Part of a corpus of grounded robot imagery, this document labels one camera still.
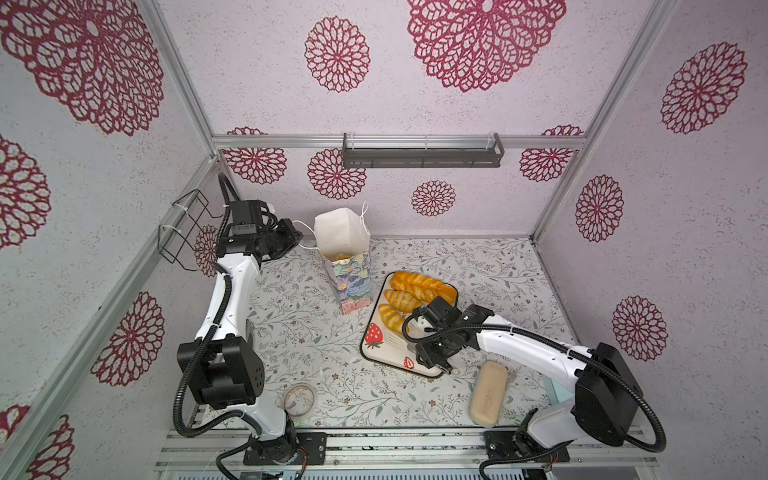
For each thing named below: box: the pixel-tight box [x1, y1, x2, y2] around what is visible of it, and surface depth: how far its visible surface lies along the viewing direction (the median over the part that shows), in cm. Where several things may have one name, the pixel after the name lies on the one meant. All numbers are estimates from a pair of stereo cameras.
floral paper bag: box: [314, 207, 373, 315], surface depth 94 cm
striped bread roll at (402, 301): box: [384, 289, 422, 313], surface depth 100 cm
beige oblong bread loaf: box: [470, 360, 509, 427], surface depth 81 cm
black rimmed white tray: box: [360, 273, 447, 377], surface depth 92 cm
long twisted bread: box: [390, 272, 458, 305], surface depth 105 cm
